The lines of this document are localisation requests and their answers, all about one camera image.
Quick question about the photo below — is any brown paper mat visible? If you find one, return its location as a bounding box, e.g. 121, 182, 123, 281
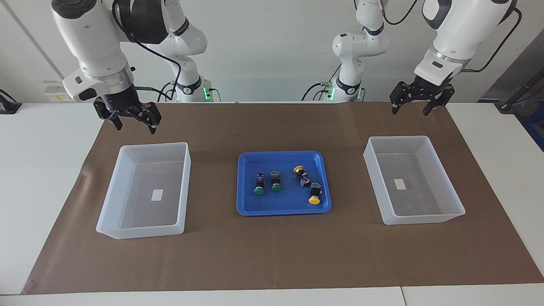
21, 102, 544, 295

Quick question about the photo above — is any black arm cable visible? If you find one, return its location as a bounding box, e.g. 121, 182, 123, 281
380, 0, 522, 74
111, 0, 183, 102

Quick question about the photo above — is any blue crate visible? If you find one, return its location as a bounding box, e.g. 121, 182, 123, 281
522, 115, 544, 151

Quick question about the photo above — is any black device at table edge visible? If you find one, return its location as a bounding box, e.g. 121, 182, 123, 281
0, 89, 22, 114

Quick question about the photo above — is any black metal stand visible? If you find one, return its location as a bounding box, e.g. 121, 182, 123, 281
495, 68, 544, 113

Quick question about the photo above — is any translucent white plastic box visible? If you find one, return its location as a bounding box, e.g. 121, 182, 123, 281
96, 142, 192, 240
363, 136, 466, 226

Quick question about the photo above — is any blue plastic tray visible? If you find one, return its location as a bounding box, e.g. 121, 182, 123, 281
236, 150, 332, 217

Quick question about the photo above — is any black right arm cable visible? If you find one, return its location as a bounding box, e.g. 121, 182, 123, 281
111, 0, 183, 102

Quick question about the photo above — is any black base cable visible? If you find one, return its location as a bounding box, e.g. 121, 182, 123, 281
302, 64, 340, 102

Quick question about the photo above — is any white wall socket box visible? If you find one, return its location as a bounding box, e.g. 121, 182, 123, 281
42, 81, 78, 102

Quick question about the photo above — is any yellow push button switch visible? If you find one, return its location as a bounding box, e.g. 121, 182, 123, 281
293, 165, 312, 189
308, 181, 322, 205

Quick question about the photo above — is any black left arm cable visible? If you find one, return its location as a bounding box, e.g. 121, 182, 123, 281
380, 0, 522, 74

